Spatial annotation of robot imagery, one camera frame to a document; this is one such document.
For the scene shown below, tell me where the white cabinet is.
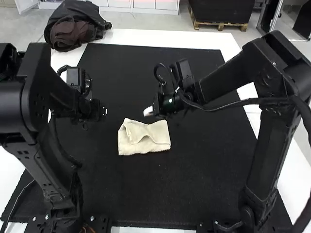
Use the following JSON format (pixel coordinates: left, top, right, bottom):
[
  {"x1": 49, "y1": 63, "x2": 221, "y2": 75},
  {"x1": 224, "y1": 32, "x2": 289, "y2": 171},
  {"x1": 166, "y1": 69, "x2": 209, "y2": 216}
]
[{"x1": 14, "y1": 0, "x2": 40, "y2": 15}]

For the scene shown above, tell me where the black metal rack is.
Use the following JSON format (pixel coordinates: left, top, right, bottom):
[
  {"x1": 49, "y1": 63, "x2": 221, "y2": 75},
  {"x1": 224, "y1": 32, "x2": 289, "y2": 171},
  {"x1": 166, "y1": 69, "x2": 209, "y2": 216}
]
[{"x1": 254, "y1": 0, "x2": 284, "y2": 34}]

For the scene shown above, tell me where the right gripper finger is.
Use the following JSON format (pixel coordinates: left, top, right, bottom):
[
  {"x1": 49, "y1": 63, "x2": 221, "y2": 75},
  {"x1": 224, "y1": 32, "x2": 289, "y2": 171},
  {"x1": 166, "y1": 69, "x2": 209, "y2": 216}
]
[{"x1": 143, "y1": 105, "x2": 156, "y2": 117}]

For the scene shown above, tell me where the grey cupboard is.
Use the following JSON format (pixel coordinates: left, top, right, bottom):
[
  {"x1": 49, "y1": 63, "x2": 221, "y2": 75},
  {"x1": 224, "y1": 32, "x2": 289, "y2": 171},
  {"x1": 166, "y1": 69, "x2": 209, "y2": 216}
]
[{"x1": 106, "y1": 0, "x2": 181, "y2": 11}]

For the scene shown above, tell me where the black panel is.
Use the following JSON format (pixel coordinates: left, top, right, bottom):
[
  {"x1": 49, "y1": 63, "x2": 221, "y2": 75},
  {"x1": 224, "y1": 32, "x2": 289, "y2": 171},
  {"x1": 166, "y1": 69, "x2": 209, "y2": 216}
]
[{"x1": 292, "y1": 4, "x2": 311, "y2": 40}]

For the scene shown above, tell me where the black mat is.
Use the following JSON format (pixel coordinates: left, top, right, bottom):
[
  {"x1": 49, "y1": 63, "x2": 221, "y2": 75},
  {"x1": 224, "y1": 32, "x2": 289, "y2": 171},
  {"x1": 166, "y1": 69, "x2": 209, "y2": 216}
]
[{"x1": 0, "y1": 43, "x2": 294, "y2": 230}]

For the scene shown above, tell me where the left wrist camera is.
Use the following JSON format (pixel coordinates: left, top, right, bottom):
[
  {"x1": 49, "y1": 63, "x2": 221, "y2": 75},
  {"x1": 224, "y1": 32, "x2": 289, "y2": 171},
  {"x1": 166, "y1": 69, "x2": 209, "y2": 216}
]
[{"x1": 65, "y1": 67, "x2": 93, "y2": 94}]

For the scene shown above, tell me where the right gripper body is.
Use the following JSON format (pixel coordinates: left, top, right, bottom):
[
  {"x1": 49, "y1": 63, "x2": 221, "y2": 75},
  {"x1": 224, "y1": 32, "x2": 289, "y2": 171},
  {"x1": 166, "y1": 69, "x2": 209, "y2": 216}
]
[{"x1": 152, "y1": 90, "x2": 187, "y2": 119}]

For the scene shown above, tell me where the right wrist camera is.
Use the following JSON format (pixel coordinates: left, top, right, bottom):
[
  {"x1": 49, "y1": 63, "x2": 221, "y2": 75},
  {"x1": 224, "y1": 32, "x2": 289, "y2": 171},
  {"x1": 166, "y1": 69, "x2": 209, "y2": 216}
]
[{"x1": 174, "y1": 58, "x2": 195, "y2": 85}]

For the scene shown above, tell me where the black cloth bag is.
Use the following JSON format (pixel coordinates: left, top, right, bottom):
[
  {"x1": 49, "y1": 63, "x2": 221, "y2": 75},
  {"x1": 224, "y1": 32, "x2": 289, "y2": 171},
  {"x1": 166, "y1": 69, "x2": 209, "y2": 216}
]
[{"x1": 43, "y1": 0, "x2": 113, "y2": 52}]

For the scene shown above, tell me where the pale towel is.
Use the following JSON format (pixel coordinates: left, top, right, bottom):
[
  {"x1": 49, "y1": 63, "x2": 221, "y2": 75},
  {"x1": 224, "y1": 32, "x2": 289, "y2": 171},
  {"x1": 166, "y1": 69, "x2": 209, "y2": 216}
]
[{"x1": 118, "y1": 117, "x2": 172, "y2": 156}]

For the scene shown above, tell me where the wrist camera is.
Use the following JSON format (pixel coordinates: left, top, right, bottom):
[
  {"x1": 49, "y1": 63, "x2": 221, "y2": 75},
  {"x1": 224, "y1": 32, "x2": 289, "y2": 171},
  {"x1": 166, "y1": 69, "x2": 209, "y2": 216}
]
[
  {"x1": 174, "y1": 58, "x2": 195, "y2": 85},
  {"x1": 65, "y1": 67, "x2": 93, "y2": 94}
]

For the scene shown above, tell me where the wooden pallet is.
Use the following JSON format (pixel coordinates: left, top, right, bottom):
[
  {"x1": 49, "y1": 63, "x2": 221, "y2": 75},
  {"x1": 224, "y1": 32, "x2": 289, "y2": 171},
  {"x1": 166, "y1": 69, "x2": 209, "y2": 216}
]
[{"x1": 188, "y1": 4, "x2": 249, "y2": 32}]

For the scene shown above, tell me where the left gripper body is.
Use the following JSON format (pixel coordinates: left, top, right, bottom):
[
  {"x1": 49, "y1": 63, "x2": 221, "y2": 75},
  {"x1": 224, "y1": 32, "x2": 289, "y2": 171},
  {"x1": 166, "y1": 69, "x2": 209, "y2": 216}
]
[{"x1": 84, "y1": 98, "x2": 109, "y2": 122}]

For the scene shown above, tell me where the black crate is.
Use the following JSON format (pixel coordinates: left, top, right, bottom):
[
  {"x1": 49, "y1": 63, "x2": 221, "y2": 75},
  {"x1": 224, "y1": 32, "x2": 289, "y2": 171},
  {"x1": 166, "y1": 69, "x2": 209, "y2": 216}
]
[{"x1": 188, "y1": 0, "x2": 255, "y2": 24}]

